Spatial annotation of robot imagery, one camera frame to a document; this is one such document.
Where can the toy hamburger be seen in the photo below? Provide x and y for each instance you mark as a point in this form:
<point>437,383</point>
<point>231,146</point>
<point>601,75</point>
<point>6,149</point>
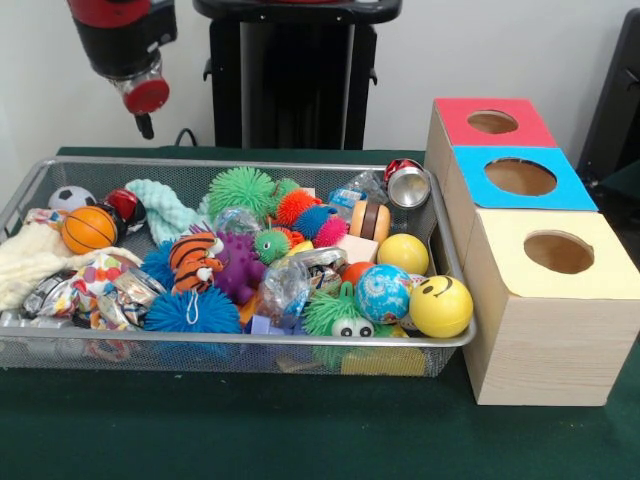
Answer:
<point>370,220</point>

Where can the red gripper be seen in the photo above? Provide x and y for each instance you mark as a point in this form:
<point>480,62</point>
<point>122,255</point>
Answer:
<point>146,96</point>

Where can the plain orange ball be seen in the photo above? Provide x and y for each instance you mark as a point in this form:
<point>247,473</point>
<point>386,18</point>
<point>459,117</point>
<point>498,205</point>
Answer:
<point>356,272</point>

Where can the dark green tablecloth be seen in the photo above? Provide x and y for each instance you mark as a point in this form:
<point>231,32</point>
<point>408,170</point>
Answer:
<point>627,182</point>
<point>300,430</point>

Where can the black upright panel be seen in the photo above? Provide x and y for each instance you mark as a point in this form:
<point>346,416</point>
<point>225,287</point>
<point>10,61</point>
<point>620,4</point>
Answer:
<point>617,110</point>

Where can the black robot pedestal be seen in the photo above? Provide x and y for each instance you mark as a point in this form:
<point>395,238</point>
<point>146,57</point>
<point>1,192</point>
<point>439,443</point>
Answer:
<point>300,75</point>

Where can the yellow ball with seam lines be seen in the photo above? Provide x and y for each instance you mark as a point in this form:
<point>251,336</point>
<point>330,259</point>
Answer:
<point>403,254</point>

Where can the orange toy basketball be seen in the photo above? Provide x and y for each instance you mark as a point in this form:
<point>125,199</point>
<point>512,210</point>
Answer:
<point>89,230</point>

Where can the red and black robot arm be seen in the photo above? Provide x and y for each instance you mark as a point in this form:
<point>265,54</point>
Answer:
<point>125,35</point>

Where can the purple spiky rubber toy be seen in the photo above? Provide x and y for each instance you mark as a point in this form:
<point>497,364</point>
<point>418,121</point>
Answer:
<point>242,265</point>

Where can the plain yellow ball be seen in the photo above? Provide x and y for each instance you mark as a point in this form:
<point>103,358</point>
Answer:
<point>440,306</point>

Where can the crushed red drink can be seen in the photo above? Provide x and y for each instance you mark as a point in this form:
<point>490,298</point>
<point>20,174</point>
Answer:
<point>407,182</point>

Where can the plain wooden cube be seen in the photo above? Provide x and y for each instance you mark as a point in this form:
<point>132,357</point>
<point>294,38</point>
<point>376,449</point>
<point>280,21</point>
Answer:
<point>359,247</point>

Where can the wooden box with three holes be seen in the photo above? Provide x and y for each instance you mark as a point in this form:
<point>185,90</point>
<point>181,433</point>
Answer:
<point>550,350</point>

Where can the globe print ball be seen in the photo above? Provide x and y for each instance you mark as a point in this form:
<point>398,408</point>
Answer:
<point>382,295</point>

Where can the white toy baseball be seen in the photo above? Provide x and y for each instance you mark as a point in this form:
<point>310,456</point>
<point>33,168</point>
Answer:
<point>416,281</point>

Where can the orange striped plush tiger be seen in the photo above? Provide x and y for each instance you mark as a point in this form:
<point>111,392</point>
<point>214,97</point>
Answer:
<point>192,260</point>

